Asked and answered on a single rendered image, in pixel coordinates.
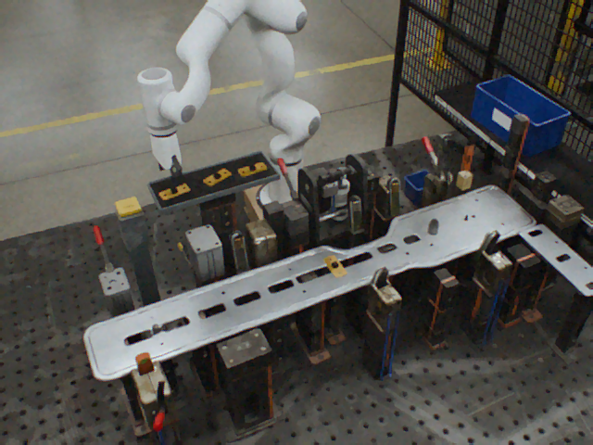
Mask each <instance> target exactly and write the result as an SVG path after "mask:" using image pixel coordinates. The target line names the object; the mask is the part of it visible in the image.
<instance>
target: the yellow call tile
mask: <svg viewBox="0 0 593 445"><path fill-rule="evenodd" d="M115 204H116V207H117V209H118V212H119V214H120V217H125V215H128V214H132V213H135V212H138V211H141V207H140V205H139V203H138V201H137V198H136V197H131V198H127V199H124V200H121V201H118V202H115Z"/></svg>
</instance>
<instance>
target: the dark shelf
mask: <svg viewBox="0 0 593 445"><path fill-rule="evenodd" d="M480 83H481V82H479V81H478V80H477V81H474V82H469V83H464V84H460V85H456V86H453V87H449V88H446V89H442V90H438V91H434V94H433V98H434V99H435V101H436V102H438V103H439V104H440V105H441V106H443V107H445V108H446V109H447V110H449V111H450V112H451V113H452V114H454V115H455V116H456V117H457V118H459V119H460V120H461V121H463V123H464V124H465V125H466V126H468V127H470V128H471V129H472V130H473V131H475V132H476V133H477V134H478V135H480V136H481V137H482V138H483V139H485V140H486V141H487V142H488V143H489V144H490V145H491V146H492V147H494V148H495V149H496V150H497V151H498V152H500V153H501V154H502V155H503V156H504V154H505V150H504V148H505V146H506V145H507V144H508V142H506V141H505V140H503V139H502V138H501V137H499V136H498V135H496V134H495V133H492V132H491V131H489V130H488V129H487V128H486V127H485V126H483V125H482V124H481V123H479V122H478V121H476V119H475V118H473V117H472V113H473V104H474V100H475V95H476V90H477V89H476V86H477V84H480ZM517 167H518V169H519V170H521V171H523V172H524V173H526V174H527V175H528V176H529V177H531V178H532V179H533V180H534V179H535V175H536V174H538V173H541V172H545V171H547V172H549V173H550V174H551V175H553V176H554V177H556V178H557V179H558V180H557V183H556V185H555V188H553V192H552V194H551V195H552V196H553V197H555V198H558V197H563V196H566V195H568V196H569V197H571V198H572V199H573V200H575V201H576V202H577V203H578V204H580V205H581V206H582V207H583V208H584V209H583V211H582V216H581V220H582V221H583V222H584V223H586V224H587V225H588V226H589V227H592V228H593V164H591V163H590V161H589V160H587V159H585V158H584V157H583V156H581V155H580V154H579V153H577V152H576V151H574V150H573V149H572V148H570V147H569V146H567V145H566V144H564V143H563V142H562V141H561V143H560V145H559V146H555V147H553V148H550V149H547V150H545V151H542V152H540V153H537V154H535V155H533V156H531V157H527V156H526V155H525V154H522V153H520V157H519V160H518V163H517Z"/></svg>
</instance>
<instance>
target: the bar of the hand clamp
mask: <svg viewBox="0 0 593 445"><path fill-rule="evenodd" d="M455 144H456V141H455V140H454V139H452V135H451V134H450V133H444V134H440V135H439V136H438V143H437V160H436V176H438V177H439V178H440V180H441V185H440V186H442V179H443V173H444V175H445V177H446V178H447V180H446V181H444V182H445V183H446V184H449V170H450V156H451V148H453V147H454V146H455Z"/></svg>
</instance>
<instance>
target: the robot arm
mask: <svg viewBox="0 0 593 445"><path fill-rule="evenodd" d="M238 19H240V21H241V24H242V26H243V27H244V29H245V30H246V32H247V34H248V35H249V36H251V38H252V39H253V41H254V42H255V43H256V45H257V47H258V49H259V52H260V55H261V59H262V64H263V69H264V83H263V87H262V90H261V92H260V94H259V98H258V100H257V105H256V110H257V113H258V115H259V117H260V118H261V119H262V120H263V121H264V122H266V123H268V124H269V125H271V126H273V127H275V128H278V130H280V131H283V132H285V133H286V134H280V135H276V136H274V137H273V138H272V140H271V142H270V146H269V160H270V161H271V163H272V164H273V166H274V167H275V168H276V170H277V171H279V172H280V174H281V180H277V181H273V182H270V183H268V184H267V185H265V186H264V187H263V188H262V190H261V192H260V201H261V203H262V204H263V205H264V204H267V203H271V202H273V201H276V200H277V201H279V203H280V204H282V203H285V202H287V201H291V200H292V198H291V197H290V189H289V187H288V184H287V182H286V180H285V178H284V176H283V174H282V171H281V169H280V166H279V164H277V161H276V160H278V159H279V158H281V159H283V160H284V164H285V166H286V169H287V170H288V172H289V173H288V177H289V179H290V182H291V184H292V186H293V188H294V190H296V192H297V171H298V169H301V168H303V154H304V145H305V143H306V142H307V141H308V140H309V139H310V138H311V137H312V136H313V135H314V134H315V133H317V132H318V130H319V127H320V124H321V118H320V114H319V112H318V110H317V109H316V108H315V107H313V106H312V105H311V104H310V103H309V102H307V101H305V100H302V99H300V98H297V97H294V96H292V95H289V94H288V93H287V92H286V91H285V90H284V89H285V88H286V87H288V86H289V85H290V84H291V83H292V81H293V79H294V77H295V59H294V51H293V47H292V46H291V44H290V42H289V40H288V39H287V38H286V36H285V35H284V34H295V33H298V32H301V31H302V30H303V29H304V27H305V26H306V22H307V19H308V14H307V10H306V8H305V7H304V6H303V4H302V3H301V2H300V1H299V0H208V2H207V3H206V5H205V6H204V7H203V9H202V10H201V11H200V13H199V14H198V16H196V18H195V20H194V21H193V23H192V24H191V25H190V27H189V28H188V29H187V31H186V32H185V34H184V35H183V37H182V38H181V40H180V41H179V43H178V46H177V55H178V57H179V58H180V60H181V61H182V62H183V63H184V64H186V65H187V66H188V67H189V70H190V71H189V78H188V81H187V83H186V84H185V86H184V88H183V89H182V91H181V92H177V91H176V90H175V89H174V87H173V84H172V79H171V74H170V71H169V70H167V69H164V68H158V67H156V68H148V69H147V70H144V71H142V72H141V73H140V74H139V75H138V78H137V80H138V84H139V89H140V94H141V100H142V105H143V110H144V114H145V124H146V129H147V130H148V132H149V133H150V139H151V146H152V152H153V155H154V157H155V158H156V159H157V161H158V164H159V165H158V168H159V169H160V171H161V172H162V170H165V169H170V173H171V175H172V176H171V182H172V186H173V187H177V186H180V185H183V174H182V167H181V155H180V150H179V145H178V141H177V137H176V132H177V129H178V127H179V125H180V126H184V125H185V124H186V123H188V122H189V121H190V120H191V119H192V118H193V117H194V116H195V115H196V113H197V112H198V111H199V110H200V108H201V107H202V105H203V104H204V102H205V99H207V98H208V94H209V91H210V87H211V78H210V71H209V67H208V61H209V59H210V58H211V56H212V55H213V53H214V52H215V51H216V48H217V47H218V46H219V44H220V43H221V41H222V40H223V39H224V37H226V36H227V35H228V33H229V32H230V31H231V29H232V28H233V26H234V25H235V23H236V22H237V21H238ZM172 162H173V163H174V165H171V164H172ZM173 167H176V171H175V172H173V169H172V168H173Z"/></svg>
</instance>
